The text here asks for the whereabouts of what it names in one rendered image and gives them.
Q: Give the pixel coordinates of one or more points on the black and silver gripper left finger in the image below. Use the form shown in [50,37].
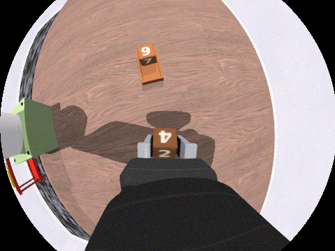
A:
[145,149]

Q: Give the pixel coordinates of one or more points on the orange cube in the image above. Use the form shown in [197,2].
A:
[146,54]
[164,142]

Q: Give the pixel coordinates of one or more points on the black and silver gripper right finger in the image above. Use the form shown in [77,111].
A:
[186,149]

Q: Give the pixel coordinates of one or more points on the orange open tray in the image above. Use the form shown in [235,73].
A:
[151,72]

